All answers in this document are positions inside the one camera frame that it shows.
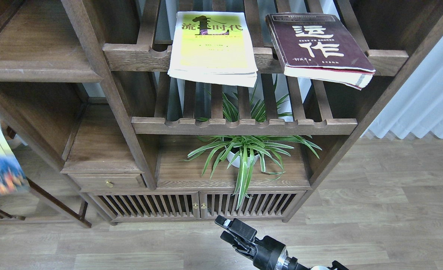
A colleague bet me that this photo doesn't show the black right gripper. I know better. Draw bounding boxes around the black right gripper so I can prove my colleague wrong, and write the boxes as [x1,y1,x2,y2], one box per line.
[215,215,288,270]

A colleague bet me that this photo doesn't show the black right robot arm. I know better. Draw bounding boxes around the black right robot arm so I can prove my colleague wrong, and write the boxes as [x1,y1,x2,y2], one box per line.
[215,215,308,270]

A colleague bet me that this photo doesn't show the white plant pot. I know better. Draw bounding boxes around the white plant pot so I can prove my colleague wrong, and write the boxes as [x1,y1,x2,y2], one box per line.
[227,147,260,168]

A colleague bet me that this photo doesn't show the green spider plant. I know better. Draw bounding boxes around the green spider plant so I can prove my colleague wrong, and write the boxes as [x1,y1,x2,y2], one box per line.
[182,73,323,210]

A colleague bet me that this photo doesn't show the brass drawer knob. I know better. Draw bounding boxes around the brass drawer knob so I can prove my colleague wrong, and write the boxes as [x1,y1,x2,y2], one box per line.
[105,180,114,188]

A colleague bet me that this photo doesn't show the yellow green cover book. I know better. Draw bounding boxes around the yellow green cover book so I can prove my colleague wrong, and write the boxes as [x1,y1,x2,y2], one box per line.
[168,11,258,87]

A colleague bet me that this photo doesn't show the maroon cover book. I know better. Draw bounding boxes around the maroon cover book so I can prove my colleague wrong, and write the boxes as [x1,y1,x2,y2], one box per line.
[265,12,375,90]

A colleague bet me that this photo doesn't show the dark wooden bookshelf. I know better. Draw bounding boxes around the dark wooden bookshelf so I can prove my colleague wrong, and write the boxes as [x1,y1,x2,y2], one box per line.
[0,0,443,225]

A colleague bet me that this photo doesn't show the white pleated curtain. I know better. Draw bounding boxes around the white pleated curtain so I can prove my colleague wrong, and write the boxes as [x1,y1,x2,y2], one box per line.
[364,37,443,140]

